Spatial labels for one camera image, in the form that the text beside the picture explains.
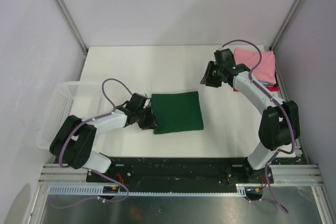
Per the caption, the green t shirt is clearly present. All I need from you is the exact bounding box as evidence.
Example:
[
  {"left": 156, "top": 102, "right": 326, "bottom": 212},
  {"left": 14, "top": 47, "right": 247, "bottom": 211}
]
[{"left": 151, "top": 91, "right": 204, "bottom": 135}]

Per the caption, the aluminium frame post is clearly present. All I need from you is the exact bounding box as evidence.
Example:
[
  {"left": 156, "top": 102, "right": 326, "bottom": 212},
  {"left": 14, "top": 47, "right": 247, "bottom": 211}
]
[
  {"left": 268, "top": 0, "right": 304, "bottom": 51},
  {"left": 54, "top": 0, "right": 88, "bottom": 55}
]

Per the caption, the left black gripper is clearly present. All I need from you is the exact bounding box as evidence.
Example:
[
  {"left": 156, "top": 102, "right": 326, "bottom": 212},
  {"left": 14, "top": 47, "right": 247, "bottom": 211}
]
[{"left": 136, "top": 105, "right": 160, "bottom": 130}]

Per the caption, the black printed t shirt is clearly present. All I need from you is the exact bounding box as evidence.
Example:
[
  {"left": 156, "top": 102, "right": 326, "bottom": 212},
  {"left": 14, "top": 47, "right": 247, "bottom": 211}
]
[{"left": 260, "top": 71, "right": 279, "bottom": 89}]

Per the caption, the right aluminium frame post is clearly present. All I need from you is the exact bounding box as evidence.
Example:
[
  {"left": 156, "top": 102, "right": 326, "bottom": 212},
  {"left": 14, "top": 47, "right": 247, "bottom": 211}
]
[{"left": 268, "top": 0, "right": 304, "bottom": 51}]

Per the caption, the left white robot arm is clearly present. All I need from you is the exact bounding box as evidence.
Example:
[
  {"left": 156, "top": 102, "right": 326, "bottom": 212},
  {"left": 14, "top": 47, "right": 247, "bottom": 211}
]
[{"left": 49, "top": 93, "right": 158, "bottom": 182}]

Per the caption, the left aluminium frame post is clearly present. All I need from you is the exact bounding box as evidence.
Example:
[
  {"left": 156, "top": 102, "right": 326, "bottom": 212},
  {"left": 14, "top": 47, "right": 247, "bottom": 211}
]
[{"left": 54, "top": 0, "right": 88, "bottom": 55}]

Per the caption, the pink t shirt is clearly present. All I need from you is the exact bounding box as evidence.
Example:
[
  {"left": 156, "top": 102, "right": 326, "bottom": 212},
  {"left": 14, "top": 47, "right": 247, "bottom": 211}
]
[{"left": 234, "top": 48, "right": 276, "bottom": 84}]

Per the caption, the white plastic basket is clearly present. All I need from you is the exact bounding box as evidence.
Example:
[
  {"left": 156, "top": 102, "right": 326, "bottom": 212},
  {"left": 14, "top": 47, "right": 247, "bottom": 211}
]
[{"left": 36, "top": 81, "right": 103, "bottom": 150}]

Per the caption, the grey slotted cable duct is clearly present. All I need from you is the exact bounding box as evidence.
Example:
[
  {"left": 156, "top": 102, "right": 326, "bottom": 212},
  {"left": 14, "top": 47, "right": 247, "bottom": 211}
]
[{"left": 48, "top": 184, "right": 262, "bottom": 197}]

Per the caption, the red t shirt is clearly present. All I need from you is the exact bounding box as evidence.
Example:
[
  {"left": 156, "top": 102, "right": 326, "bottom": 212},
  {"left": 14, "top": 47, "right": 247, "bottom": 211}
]
[{"left": 233, "top": 84, "right": 279, "bottom": 93}]

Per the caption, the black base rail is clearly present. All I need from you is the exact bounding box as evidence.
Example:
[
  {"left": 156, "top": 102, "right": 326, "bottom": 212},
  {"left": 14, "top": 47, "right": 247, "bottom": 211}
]
[{"left": 86, "top": 157, "right": 274, "bottom": 193}]

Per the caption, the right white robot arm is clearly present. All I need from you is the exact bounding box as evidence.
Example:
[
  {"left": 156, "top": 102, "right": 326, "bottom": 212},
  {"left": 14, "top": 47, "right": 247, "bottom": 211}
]
[{"left": 201, "top": 49, "right": 300, "bottom": 183}]

